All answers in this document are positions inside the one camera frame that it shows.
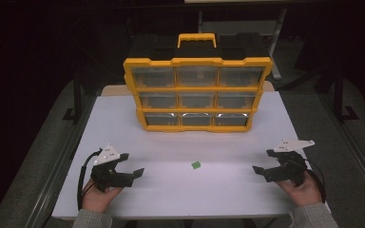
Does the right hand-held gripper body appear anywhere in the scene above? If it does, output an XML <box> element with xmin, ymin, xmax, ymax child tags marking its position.
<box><xmin>273</xmin><ymin>138</ymin><xmax>316</xmax><ymax>188</ymax></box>

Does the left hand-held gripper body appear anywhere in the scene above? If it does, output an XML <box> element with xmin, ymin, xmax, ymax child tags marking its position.
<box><xmin>89</xmin><ymin>142</ymin><xmax>125</xmax><ymax>193</ymax></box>

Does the yellow black drawer organizer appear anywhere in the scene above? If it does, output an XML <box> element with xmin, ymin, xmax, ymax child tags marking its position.
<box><xmin>123</xmin><ymin>32</ymin><xmax>274</xmax><ymax>133</ymax></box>

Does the person's right hand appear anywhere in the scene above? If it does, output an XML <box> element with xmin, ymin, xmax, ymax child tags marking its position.
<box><xmin>276</xmin><ymin>171</ymin><xmax>323</xmax><ymax>207</ymax></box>

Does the person's left hand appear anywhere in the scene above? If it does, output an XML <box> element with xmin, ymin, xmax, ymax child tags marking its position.
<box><xmin>81</xmin><ymin>179</ymin><xmax>124</xmax><ymax>213</ymax></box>

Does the dark metal stand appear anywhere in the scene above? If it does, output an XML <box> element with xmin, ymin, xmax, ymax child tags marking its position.
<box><xmin>334</xmin><ymin>67</ymin><xmax>359</xmax><ymax>124</ymax></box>
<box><xmin>62</xmin><ymin>70</ymin><xmax>84</xmax><ymax>124</ymax></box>

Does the set of clear organizer drawers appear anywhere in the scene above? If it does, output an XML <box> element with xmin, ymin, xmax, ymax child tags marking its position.
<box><xmin>130</xmin><ymin>66</ymin><xmax>264</xmax><ymax>127</ymax></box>

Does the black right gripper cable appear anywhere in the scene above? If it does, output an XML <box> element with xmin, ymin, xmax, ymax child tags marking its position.
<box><xmin>303</xmin><ymin>158</ymin><xmax>327</xmax><ymax>203</ymax></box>

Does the grey metal rail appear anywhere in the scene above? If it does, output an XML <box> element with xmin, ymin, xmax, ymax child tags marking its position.
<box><xmin>317</xmin><ymin>94</ymin><xmax>365</xmax><ymax>203</ymax></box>
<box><xmin>28</xmin><ymin>94</ymin><xmax>97</xmax><ymax>228</ymax></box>

